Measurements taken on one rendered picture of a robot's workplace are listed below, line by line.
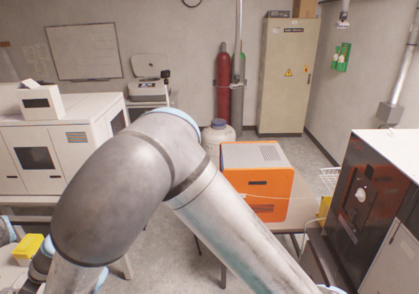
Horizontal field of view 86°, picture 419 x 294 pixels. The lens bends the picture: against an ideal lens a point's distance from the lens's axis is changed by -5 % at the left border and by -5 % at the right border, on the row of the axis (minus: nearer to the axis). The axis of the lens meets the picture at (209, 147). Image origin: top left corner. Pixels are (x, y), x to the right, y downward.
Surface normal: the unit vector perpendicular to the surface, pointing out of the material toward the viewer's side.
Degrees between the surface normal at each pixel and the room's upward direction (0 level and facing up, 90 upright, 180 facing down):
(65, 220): 59
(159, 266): 0
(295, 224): 0
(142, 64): 105
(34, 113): 90
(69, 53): 90
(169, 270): 0
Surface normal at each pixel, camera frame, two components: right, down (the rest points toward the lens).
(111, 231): 0.45, 0.31
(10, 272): -0.02, -0.88
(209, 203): 0.27, 0.04
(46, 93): 0.00, 0.47
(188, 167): 0.44, -0.11
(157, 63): 0.01, 0.68
